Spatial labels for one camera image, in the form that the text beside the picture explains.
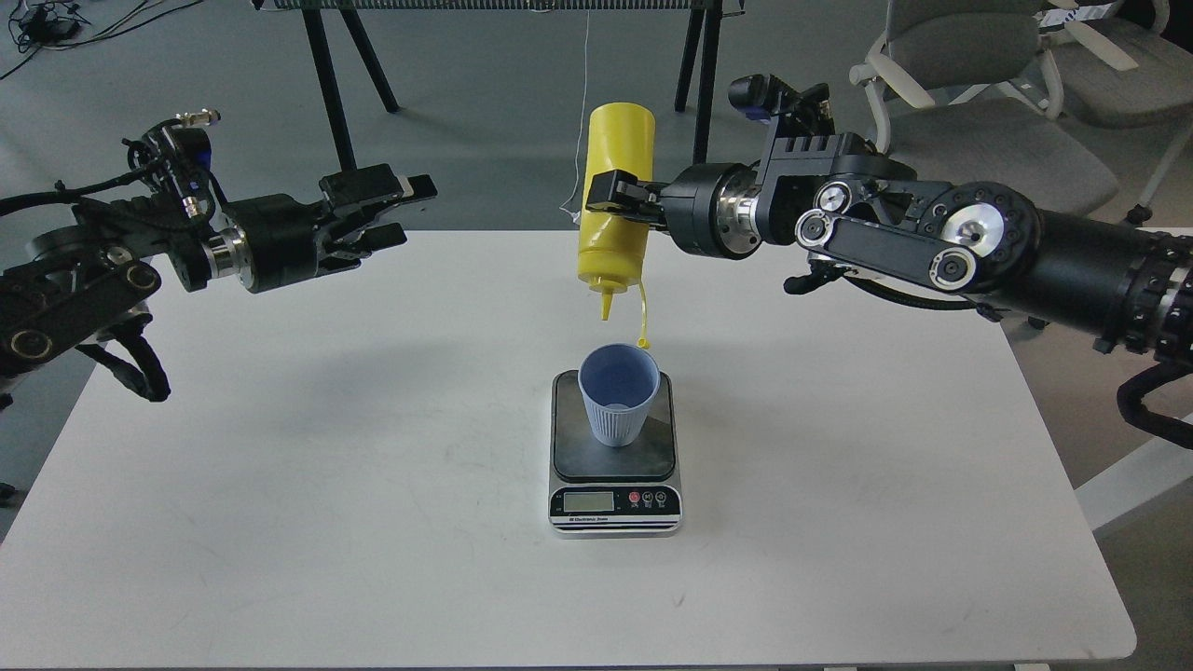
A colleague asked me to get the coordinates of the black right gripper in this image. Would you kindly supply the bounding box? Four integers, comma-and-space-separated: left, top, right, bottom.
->
585, 164, 761, 260

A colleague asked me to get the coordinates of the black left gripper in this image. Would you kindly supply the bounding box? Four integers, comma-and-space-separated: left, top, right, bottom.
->
203, 164, 438, 294

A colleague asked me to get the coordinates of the yellow squeeze bottle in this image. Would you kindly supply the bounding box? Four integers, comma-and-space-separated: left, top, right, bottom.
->
577, 101, 655, 349

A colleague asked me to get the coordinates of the blue ribbed plastic cup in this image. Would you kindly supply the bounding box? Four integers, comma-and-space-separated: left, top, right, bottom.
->
577, 343, 662, 447

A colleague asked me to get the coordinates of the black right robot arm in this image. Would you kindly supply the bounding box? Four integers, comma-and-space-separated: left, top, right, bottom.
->
585, 74, 1192, 447

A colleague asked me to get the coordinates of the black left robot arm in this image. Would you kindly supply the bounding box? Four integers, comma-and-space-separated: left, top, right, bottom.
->
1, 109, 438, 406

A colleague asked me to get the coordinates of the black digital kitchen scale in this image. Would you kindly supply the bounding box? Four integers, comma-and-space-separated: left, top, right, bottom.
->
548, 370, 684, 538

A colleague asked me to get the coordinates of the grey office chair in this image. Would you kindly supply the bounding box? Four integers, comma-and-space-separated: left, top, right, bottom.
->
1040, 1, 1192, 226
849, 1, 1118, 201

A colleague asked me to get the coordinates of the white hanging cable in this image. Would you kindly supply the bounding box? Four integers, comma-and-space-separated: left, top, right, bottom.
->
560, 10, 597, 217

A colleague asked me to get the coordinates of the black trestle table frame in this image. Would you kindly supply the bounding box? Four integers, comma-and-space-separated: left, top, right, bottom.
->
251, 0, 747, 223

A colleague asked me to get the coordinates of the black cable bundle on floor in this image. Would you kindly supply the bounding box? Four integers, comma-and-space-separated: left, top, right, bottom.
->
0, 0, 211, 85

